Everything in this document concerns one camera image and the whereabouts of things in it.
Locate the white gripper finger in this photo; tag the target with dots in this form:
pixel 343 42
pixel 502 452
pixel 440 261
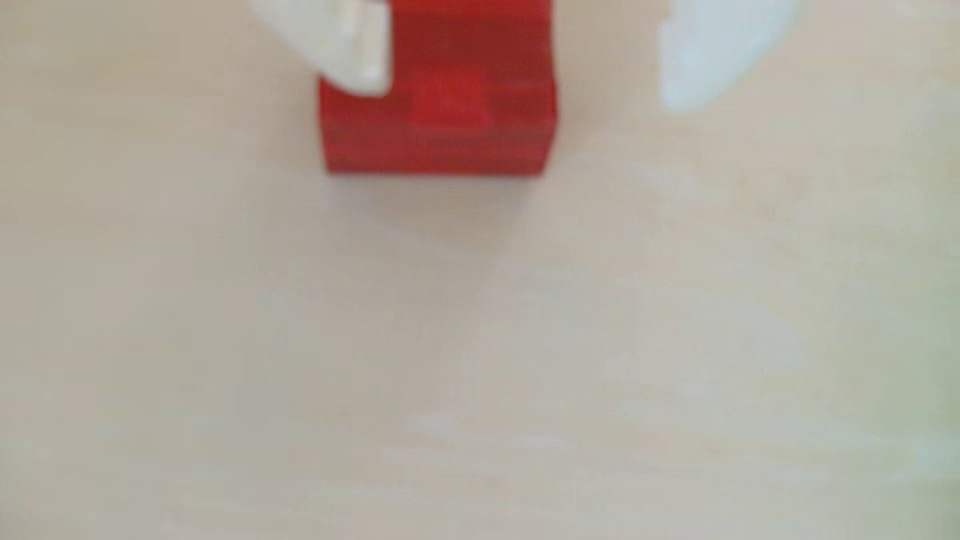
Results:
pixel 720 45
pixel 345 37

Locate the red block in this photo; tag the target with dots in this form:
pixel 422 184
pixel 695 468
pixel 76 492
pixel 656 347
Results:
pixel 450 112

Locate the light plywood sheet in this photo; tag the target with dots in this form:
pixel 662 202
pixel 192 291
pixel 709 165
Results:
pixel 450 337

